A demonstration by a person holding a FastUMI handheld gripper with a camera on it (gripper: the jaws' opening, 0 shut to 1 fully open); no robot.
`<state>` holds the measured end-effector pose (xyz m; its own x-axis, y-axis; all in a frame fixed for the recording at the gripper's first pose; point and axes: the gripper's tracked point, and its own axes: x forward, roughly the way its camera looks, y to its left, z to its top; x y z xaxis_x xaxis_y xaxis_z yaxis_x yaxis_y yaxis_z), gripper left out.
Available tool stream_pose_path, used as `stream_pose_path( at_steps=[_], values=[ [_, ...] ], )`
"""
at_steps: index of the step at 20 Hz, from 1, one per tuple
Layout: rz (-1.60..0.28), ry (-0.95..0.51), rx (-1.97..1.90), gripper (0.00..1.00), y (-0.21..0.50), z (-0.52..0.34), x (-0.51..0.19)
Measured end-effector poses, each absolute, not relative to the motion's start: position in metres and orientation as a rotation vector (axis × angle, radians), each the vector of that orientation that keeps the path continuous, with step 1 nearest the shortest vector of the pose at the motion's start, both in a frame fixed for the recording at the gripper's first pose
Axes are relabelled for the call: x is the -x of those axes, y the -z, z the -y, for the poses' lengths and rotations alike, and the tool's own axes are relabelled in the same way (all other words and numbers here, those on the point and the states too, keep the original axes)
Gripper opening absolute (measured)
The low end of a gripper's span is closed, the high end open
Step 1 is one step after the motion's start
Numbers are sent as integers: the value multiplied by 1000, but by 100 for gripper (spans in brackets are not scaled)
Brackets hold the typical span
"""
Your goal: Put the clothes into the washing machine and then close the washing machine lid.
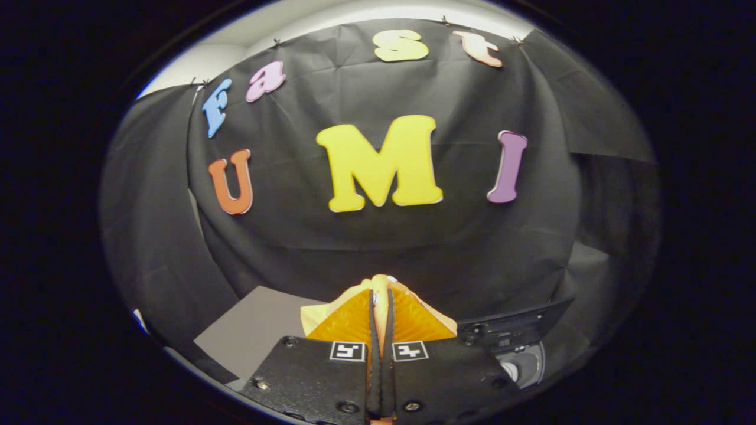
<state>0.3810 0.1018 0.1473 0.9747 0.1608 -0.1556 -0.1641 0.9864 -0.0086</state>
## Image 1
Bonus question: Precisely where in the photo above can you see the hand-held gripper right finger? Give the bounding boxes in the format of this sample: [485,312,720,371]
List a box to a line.
[381,288,520,423]

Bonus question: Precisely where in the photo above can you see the grey cabinet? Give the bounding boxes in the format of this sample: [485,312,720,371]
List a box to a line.
[177,286,327,390]

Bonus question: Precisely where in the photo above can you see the yellow orange garment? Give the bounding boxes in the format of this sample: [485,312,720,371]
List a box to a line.
[300,274,458,355]

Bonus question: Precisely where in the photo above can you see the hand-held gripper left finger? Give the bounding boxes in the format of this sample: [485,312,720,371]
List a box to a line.
[239,288,379,425]

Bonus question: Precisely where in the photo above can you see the black backdrop cloth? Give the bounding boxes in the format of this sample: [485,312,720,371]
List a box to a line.
[100,18,661,384]

